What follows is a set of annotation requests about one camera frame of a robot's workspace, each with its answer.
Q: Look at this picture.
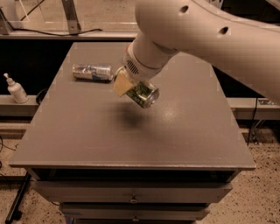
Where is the silver blue can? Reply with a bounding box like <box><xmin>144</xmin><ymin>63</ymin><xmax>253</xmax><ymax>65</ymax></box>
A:
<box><xmin>72</xmin><ymin>64</ymin><xmax>113</xmax><ymax>81</ymax></box>

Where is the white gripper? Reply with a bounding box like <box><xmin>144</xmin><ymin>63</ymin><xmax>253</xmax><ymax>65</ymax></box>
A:
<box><xmin>113</xmin><ymin>31</ymin><xmax>178</xmax><ymax>96</ymax></box>

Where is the top drawer with knob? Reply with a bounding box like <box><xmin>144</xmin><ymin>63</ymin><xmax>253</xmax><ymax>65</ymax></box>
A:
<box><xmin>33</xmin><ymin>181</ymin><xmax>232</xmax><ymax>204</ymax></box>

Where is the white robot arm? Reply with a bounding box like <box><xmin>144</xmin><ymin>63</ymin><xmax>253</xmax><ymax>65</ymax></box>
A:
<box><xmin>114</xmin><ymin>0</ymin><xmax>280</xmax><ymax>102</ymax></box>

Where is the metal frame post left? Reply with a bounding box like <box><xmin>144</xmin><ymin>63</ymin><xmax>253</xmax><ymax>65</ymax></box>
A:
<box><xmin>61</xmin><ymin>0</ymin><xmax>81</xmax><ymax>35</ymax></box>

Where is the green soda can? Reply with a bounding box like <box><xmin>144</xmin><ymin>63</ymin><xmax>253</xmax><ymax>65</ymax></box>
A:
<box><xmin>126</xmin><ymin>81</ymin><xmax>159</xmax><ymax>109</ymax></box>

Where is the black cable on ledge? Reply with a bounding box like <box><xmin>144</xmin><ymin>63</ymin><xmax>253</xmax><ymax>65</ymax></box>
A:
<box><xmin>7</xmin><ymin>20</ymin><xmax>103</xmax><ymax>37</ymax></box>

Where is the grey drawer cabinet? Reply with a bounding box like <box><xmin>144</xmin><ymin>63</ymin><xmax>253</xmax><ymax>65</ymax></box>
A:
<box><xmin>10</xmin><ymin>42</ymin><xmax>255</xmax><ymax>224</ymax></box>

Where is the drawer with knob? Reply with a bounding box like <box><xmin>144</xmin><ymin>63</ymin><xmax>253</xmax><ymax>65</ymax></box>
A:
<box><xmin>59</xmin><ymin>203</ymin><xmax>209</xmax><ymax>221</ymax></box>
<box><xmin>33</xmin><ymin>181</ymin><xmax>232</xmax><ymax>204</ymax></box>

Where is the black floor rail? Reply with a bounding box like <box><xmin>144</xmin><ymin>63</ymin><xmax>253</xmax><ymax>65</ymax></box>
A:
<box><xmin>4</xmin><ymin>172</ymin><xmax>31</xmax><ymax>224</ymax></box>

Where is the white pump bottle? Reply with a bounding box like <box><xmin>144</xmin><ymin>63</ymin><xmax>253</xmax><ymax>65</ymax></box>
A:
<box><xmin>3</xmin><ymin>73</ymin><xmax>29</xmax><ymax>104</ymax></box>

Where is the lower drawer with knob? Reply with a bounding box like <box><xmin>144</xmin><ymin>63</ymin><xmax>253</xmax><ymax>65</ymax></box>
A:
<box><xmin>59</xmin><ymin>203</ymin><xmax>209</xmax><ymax>221</ymax></box>

